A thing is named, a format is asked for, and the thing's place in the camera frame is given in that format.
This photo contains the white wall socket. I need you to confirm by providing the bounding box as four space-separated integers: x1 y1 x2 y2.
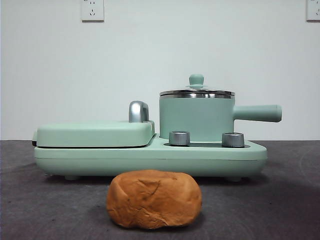
81 0 105 22
306 0 320 22

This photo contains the brown potato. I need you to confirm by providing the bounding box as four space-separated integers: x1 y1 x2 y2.
106 169 203 230

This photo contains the glass lid with green knob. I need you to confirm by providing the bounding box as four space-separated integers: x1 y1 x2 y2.
159 73 236 98

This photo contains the mint green pot with handle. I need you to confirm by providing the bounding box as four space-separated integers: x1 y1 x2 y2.
159 90 283 141

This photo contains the mint green breakfast machine base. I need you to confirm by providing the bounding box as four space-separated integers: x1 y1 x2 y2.
33 133 268 182

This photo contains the silver control knob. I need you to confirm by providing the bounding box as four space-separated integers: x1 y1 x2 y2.
221 132 245 148
168 130 190 146

